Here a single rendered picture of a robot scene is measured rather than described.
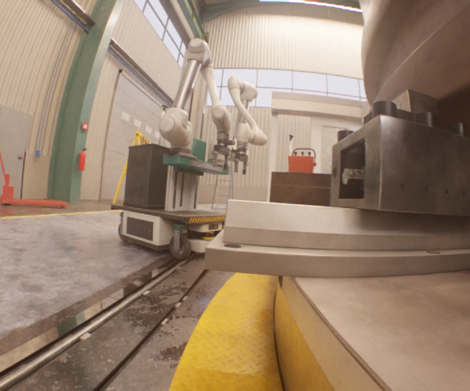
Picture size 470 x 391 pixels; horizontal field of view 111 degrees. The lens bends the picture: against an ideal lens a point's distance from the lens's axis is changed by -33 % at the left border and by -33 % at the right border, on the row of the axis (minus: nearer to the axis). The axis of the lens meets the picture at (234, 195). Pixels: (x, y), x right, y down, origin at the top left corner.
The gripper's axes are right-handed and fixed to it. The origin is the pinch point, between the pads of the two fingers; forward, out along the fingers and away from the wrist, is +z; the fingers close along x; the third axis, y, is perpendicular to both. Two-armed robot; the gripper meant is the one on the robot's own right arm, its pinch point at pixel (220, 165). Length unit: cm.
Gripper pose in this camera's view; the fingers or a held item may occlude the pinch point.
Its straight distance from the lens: 165.2
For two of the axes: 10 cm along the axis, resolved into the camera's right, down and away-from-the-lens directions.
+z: -0.8, 10.0, -0.1
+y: -8.7, -0.6, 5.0
